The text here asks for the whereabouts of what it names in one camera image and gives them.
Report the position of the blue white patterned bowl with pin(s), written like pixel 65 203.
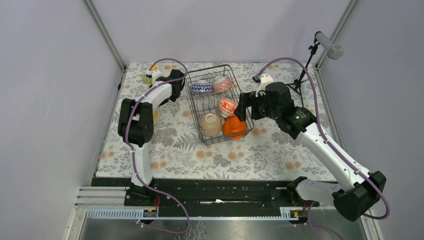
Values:
pixel 201 88

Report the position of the red white patterned bowl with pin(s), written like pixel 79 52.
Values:
pixel 227 107

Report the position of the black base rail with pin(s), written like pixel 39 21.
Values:
pixel 208 197

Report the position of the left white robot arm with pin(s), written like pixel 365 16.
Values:
pixel 136 124

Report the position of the floral tablecloth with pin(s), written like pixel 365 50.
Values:
pixel 266 153

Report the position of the pink speckled bowl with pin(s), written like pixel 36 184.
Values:
pixel 221 83

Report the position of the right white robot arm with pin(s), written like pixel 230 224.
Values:
pixel 357 189

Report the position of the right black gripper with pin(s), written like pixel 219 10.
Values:
pixel 248 99

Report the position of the yellow patterned bowl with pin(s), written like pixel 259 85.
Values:
pixel 156 113

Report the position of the orange bowl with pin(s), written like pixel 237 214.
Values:
pixel 234 128

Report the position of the beige ceramic bowl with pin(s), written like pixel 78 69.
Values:
pixel 210 124

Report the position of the grey microphone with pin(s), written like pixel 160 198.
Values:
pixel 334 51

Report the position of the black wire dish rack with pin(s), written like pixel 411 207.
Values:
pixel 203 102

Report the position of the black microphone tripod stand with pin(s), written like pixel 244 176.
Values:
pixel 297 83

